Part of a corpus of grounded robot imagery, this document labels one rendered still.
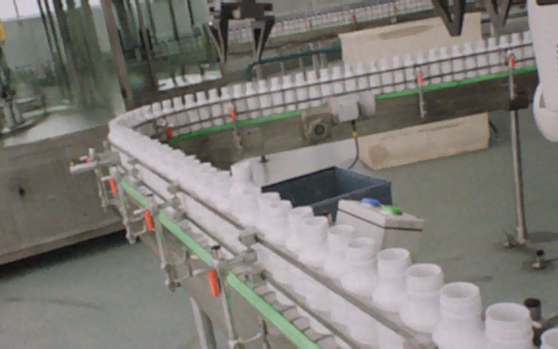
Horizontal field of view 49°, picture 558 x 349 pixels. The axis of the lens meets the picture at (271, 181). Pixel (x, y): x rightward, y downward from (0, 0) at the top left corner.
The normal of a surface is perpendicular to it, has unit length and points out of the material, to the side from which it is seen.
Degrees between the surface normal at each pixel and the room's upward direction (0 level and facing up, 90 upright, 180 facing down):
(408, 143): 89
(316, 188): 90
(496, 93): 90
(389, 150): 90
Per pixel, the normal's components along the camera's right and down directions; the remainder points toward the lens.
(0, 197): 0.41, 0.17
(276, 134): 0.11, 0.24
